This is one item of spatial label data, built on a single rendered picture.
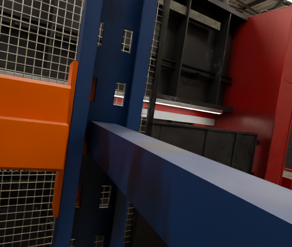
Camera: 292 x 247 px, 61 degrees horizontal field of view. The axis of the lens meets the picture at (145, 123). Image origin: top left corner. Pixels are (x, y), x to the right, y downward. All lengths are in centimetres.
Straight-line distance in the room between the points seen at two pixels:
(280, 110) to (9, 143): 201
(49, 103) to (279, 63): 198
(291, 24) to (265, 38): 20
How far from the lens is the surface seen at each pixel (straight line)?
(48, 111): 20
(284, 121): 216
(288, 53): 213
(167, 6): 111
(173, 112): 203
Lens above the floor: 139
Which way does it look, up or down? 3 degrees down
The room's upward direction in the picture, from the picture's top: 8 degrees clockwise
